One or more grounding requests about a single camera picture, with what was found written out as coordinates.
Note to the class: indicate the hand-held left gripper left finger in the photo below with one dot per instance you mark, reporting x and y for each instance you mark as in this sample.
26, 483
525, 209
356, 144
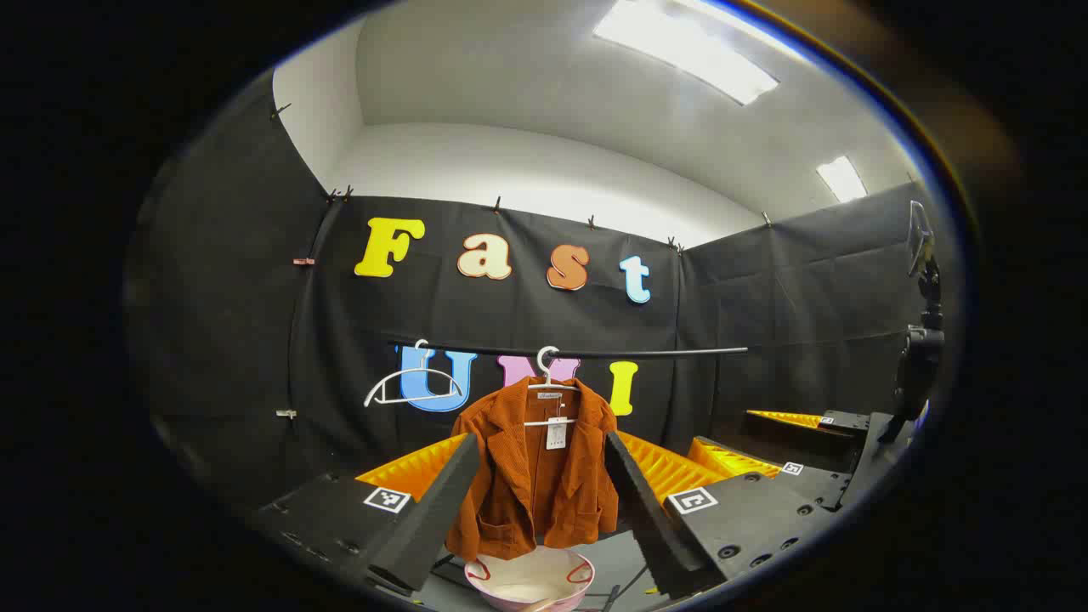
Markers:
433, 518

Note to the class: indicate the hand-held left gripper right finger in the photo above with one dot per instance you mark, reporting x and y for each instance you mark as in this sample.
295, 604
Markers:
650, 518

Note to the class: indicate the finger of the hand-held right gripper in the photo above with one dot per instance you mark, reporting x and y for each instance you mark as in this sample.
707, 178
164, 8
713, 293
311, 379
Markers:
841, 422
820, 486

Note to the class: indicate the white plastic hanger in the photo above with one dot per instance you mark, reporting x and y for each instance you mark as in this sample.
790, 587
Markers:
547, 374
425, 371

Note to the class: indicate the white paper price tag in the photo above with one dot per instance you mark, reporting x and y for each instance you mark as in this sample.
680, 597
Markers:
557, 435

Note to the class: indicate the black backdrop cloth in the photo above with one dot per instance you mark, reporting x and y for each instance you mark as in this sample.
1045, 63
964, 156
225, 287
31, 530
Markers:
765, 297

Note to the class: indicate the small ceiling light panel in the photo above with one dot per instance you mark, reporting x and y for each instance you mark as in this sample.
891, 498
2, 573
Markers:
841, 178

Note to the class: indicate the large ceiling light panel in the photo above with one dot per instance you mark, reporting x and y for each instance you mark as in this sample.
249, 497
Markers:
688, 51

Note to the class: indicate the black clothes rail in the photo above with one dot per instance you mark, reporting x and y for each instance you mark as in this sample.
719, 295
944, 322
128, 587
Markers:
663, 351

